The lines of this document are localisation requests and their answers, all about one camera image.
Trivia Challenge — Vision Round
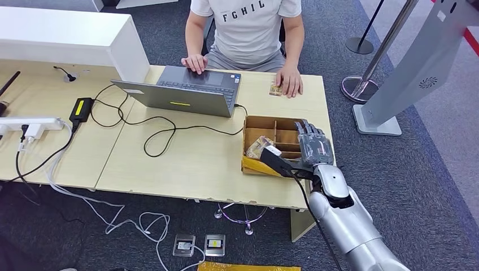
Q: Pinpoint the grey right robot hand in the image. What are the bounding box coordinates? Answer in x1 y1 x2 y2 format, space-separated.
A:
293 119 335 169

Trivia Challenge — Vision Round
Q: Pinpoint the person's right hand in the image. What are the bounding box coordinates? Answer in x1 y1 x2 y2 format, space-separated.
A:
181 54 209 75

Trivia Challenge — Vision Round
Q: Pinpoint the person's left hand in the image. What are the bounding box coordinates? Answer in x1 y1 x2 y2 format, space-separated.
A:
276 66 304 99

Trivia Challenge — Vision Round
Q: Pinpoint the person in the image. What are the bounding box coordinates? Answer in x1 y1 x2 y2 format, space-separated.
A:
181 0 306 99

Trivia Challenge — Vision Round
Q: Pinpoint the grey laptop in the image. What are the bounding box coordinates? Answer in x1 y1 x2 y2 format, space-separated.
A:
111 65 242 119

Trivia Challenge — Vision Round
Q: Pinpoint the wooden compartment box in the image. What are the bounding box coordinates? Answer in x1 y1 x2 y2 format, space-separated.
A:
241 115 308 177

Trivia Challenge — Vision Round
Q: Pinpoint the yellow plastic sheet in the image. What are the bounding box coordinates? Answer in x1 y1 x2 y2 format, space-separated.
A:
241 155 285 177

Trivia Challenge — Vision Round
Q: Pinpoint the wooden desk leg panel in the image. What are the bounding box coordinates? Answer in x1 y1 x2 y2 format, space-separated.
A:
291 208 316 243

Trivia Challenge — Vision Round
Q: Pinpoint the chrome stool base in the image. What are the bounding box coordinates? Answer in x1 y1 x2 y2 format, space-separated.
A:
214 202 269 237

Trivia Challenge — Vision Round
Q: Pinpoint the grey kiosk stand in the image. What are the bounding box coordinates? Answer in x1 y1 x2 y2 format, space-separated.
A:
352 0 479 137

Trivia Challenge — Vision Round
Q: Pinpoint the black power adapter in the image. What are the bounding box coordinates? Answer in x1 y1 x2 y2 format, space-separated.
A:
69 97 94 124

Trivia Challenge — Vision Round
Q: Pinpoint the yellow floor tape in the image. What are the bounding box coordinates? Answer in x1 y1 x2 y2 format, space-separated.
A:
197 261 302 271

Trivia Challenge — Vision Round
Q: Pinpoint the silver floor socket yellow label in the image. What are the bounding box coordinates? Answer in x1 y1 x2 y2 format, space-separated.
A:
204 234 227 257

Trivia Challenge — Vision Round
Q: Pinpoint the white counter partition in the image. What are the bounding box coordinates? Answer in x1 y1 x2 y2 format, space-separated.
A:
0 6 151 84

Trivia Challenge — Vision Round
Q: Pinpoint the silver floor socket white plug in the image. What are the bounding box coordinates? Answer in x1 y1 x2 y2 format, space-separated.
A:
172 234 197 257

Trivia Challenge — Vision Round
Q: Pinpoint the white charger plug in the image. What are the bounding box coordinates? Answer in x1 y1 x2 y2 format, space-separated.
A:
25 124 43 142

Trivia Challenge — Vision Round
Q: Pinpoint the white power strip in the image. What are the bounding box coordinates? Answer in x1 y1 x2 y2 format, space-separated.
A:
0 117 65 132

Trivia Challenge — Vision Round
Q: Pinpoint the black stick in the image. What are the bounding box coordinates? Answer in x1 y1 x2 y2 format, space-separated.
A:
0 71 22 99

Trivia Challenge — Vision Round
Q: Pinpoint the red barrier belt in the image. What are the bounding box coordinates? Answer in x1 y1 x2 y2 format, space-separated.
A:
430 0 479 58

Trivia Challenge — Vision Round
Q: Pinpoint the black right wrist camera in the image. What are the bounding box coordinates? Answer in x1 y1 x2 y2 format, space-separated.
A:
260 146 315 180

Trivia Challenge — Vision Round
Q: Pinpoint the black laptop power cable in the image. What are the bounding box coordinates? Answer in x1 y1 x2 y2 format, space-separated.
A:
89 84 249 158

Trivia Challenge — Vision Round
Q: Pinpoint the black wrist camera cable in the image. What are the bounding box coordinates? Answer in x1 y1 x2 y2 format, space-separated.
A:
290 173 343 271

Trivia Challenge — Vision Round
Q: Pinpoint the black stanchion post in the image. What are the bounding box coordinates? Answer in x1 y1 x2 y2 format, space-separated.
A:
346 0 386 55

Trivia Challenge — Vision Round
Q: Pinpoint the chrome stanchion post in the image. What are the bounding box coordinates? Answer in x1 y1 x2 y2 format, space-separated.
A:
341 0 420 104

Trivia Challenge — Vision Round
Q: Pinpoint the short black grommet cable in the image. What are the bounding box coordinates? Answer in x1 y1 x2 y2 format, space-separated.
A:
53 66 76 80

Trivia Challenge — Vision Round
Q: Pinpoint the black adapter mains cord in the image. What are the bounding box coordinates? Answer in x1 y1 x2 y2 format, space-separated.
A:
0 121 79 185

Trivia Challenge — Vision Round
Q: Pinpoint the white socket cable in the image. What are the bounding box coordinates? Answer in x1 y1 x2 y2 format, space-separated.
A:
178 243 207 271

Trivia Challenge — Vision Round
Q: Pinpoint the white power strip cable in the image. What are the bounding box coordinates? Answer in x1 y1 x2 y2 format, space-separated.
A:
45 121 171 271

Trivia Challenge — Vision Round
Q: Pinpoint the black plug with cable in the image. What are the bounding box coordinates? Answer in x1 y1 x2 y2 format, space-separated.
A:
15 124 42 204

